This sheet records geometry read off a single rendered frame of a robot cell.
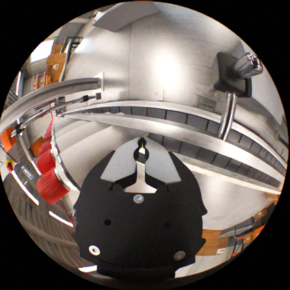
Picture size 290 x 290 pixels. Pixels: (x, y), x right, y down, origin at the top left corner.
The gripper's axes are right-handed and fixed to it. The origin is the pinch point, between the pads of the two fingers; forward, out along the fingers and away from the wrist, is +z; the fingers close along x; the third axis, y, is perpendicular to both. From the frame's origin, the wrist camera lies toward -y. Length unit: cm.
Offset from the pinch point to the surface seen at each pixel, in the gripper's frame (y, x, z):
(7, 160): -3.1, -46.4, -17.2
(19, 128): -7.5, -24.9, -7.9
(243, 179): 3.3, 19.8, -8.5
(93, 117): -3.1, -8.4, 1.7
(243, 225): 108, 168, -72
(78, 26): -502, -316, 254
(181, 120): -2.5, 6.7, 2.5
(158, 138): 2.2, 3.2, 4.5
